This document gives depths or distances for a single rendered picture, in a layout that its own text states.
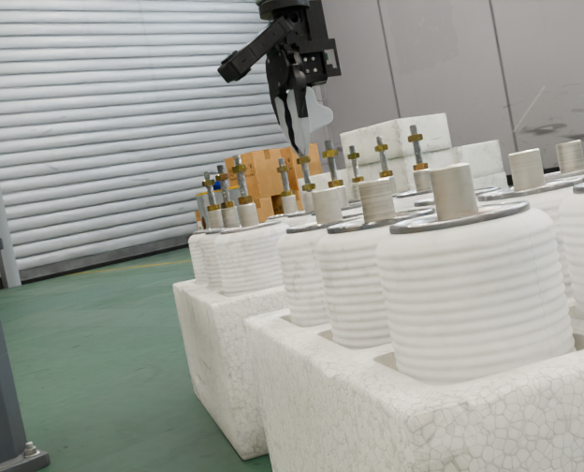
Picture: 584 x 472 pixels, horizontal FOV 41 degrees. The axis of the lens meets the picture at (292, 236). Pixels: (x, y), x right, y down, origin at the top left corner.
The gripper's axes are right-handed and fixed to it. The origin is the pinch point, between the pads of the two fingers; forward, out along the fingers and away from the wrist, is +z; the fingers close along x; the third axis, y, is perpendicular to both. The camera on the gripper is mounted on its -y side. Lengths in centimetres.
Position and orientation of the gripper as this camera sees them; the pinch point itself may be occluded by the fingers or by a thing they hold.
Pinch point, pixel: (297, 147)
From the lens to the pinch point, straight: 109.2
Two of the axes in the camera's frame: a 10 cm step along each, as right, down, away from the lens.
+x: -4.1, 0.3, 9.1
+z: 1.9, 9.8, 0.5
